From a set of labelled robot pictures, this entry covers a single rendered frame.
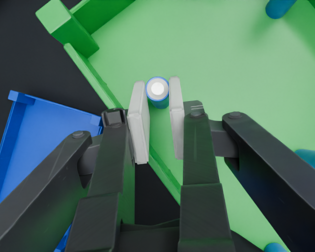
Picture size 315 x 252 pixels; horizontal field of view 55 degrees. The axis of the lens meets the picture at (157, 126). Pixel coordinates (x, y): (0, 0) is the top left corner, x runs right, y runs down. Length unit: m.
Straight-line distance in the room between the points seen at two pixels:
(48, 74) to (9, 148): 0.19
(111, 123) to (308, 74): 0.20
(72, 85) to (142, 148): 0.58
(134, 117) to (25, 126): 0.62
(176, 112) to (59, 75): 0.61
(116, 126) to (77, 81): 0.58
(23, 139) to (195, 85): 0.55
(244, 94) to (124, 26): 0.13
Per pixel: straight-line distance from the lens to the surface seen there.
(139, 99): 0.18
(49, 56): 0.77
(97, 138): 0.16
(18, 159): 0.77
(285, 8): 0.29
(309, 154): 0.27
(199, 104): 0.18
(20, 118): 0.76
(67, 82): 0.74
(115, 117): 0.15
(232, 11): 0.30
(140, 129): 0.16
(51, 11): 0.24
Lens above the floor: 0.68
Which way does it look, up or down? 86 degrees down
